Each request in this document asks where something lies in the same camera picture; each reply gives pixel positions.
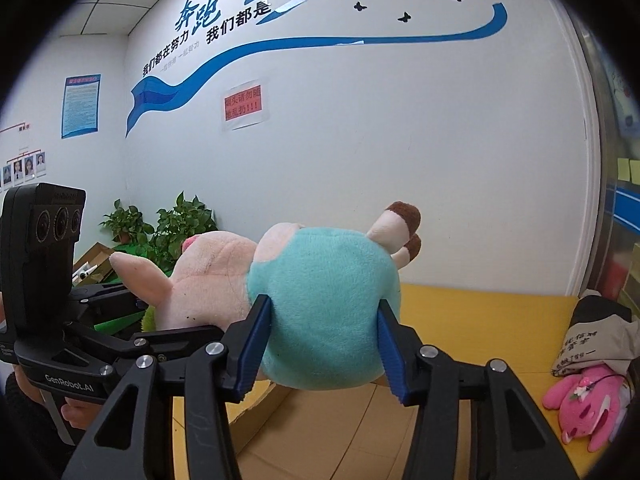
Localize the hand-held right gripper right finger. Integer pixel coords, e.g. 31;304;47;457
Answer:
376;300;581;480

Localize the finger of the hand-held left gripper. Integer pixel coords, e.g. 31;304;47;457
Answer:
69;282;152;322
112;324;236;376

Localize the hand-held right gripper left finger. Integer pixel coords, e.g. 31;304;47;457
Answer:
60;294;273;480

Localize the pink pig plush toy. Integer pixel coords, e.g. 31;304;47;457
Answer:
109;201;422;391

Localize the brown cardboard box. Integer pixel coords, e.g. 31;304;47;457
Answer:
220;372;548;480

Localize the person's left forearm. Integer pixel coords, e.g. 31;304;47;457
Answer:
0;365;76;480

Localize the person's left hand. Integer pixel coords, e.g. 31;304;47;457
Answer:
59;394;108;433

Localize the small open cardboard box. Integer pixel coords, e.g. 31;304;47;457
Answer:
74;242;119;286

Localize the small potted green plant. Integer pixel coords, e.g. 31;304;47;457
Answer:
100;199;154;257

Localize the large potted green plant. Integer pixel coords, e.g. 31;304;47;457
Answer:
145;191;219;267

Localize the bright pink plush toy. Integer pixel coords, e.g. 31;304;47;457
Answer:
542;364;632;453

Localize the beige printed tote bag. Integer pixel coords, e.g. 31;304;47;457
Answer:
550;295;640;378

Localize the red paper sign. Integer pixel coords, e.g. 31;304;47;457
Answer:
220;79;271;132

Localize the glass door with stickers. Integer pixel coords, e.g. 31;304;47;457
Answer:
575;10;640;303

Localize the wall chart with photos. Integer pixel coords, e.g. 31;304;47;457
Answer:
0;121;42;192

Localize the blue wall poster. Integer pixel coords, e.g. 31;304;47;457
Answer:
61;74;102;139

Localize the blue ribbon wall decal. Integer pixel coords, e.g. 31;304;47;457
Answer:
124;2;509;139

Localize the wall lettering decal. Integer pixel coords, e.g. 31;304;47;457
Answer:
141;0;362;79

